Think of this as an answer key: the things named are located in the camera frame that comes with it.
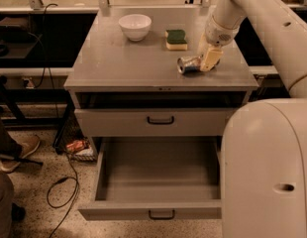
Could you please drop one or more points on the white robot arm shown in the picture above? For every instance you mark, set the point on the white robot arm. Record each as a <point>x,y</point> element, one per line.
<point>264,146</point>

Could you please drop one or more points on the orange snack packet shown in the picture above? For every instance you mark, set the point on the orange snack packet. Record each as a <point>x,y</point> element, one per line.
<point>76,146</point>

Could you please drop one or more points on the green yellow sponge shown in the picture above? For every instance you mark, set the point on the green yellow sponge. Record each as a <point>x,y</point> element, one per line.
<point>176,40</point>

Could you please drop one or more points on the tan shoe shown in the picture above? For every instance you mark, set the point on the tan shoe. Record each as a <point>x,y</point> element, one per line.
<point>15,150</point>

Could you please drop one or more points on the person brown trouser leg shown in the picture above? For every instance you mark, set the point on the person brown trouser leg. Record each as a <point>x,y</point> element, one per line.
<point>6,199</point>

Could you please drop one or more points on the closed top grey drawer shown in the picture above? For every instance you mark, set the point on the closed top grey drawer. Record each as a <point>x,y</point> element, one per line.
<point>153,122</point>

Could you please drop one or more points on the open grey middle drawer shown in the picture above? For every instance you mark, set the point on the open grey middle drawer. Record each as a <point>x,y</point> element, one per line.
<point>156,178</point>

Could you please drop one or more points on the black shoe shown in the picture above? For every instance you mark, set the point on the black shoe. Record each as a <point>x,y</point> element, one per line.
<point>18,212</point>

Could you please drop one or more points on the silver blue redbull can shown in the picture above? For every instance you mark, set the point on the silver blue redbull can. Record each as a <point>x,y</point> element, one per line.
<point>188,64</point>

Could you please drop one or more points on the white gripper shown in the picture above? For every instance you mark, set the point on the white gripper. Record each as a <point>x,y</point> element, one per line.
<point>217,34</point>

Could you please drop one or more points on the grey drawer cabinet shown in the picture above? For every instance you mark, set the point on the grey drawer cabinet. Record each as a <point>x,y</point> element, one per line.
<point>115,73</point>

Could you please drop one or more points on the white ceramic bowl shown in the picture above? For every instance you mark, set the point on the white ceramic bowl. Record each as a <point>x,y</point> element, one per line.
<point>135,26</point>

